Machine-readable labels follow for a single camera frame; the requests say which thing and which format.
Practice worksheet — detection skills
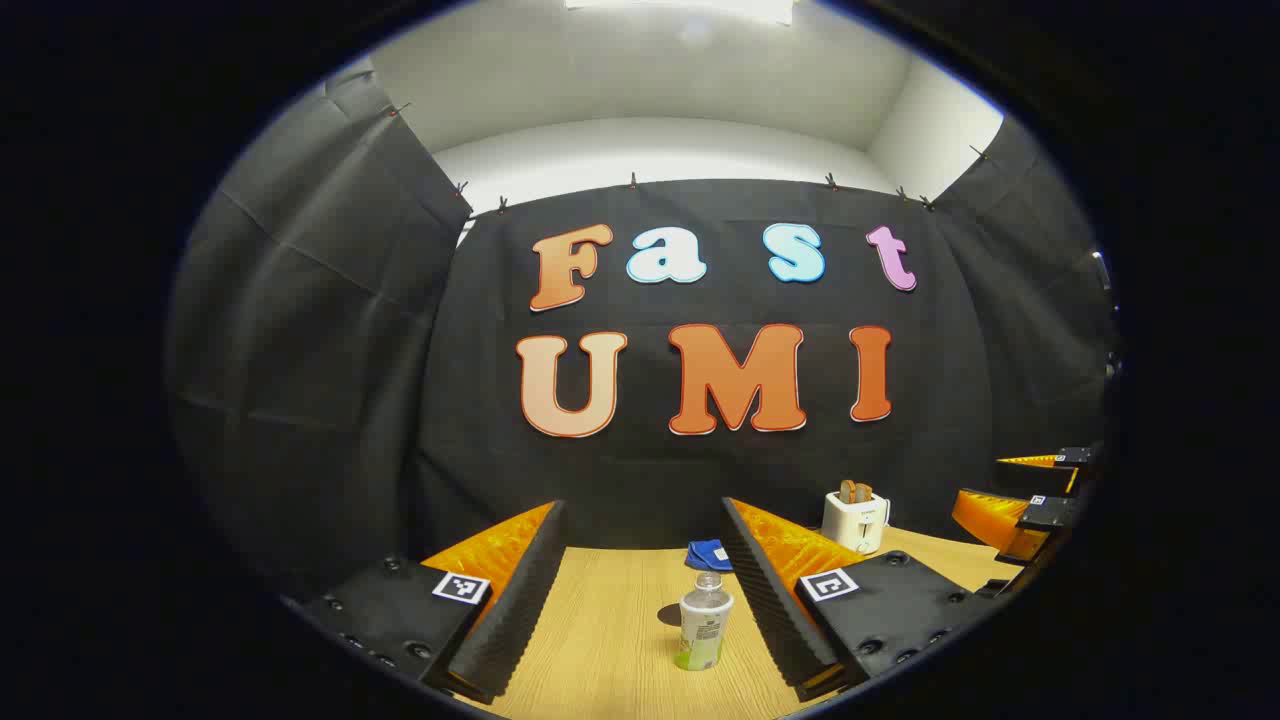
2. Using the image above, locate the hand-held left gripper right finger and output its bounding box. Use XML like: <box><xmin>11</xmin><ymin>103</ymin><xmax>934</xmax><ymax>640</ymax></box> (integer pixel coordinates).
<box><xmin>720</xmin><ymin>497</ymin><xmax>1001</xmax><ymax>703</ymax></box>

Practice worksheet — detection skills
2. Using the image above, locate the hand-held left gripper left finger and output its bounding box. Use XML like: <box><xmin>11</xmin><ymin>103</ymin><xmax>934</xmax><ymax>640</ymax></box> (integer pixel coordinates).
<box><xmin>300</xmin><ymin>500</ymin><xmax>569</xmax><ymax>706</ymax></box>

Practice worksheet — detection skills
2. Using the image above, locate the clear water bottle green base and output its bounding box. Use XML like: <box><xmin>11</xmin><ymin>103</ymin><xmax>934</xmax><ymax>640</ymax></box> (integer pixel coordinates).
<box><xmin>678</xmin><ymin>572</ymin><xmax>734</xmax><ymax>672</ymax></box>

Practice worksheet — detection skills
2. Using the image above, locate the white toaster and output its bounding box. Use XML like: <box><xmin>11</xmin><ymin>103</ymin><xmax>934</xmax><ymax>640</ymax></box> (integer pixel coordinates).
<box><xmin>822</xmin><ymin>490</ymin><xmax>891</xmax><ymax>556</ymax></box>

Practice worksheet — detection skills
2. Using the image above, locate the black backdrop cloth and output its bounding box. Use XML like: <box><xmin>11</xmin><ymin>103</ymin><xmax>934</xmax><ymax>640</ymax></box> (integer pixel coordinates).
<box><xmin>165</xmin><ymin>70</ymin><xmax>1121</xmax><ymax>601</ymax></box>

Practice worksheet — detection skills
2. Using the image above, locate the ceiling light panel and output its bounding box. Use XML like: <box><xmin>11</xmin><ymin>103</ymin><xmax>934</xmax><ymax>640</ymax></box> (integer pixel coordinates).
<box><xmin>565</xmin><ymin>0</ymin><xmax>796</xmax><ymax>26</ymax></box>

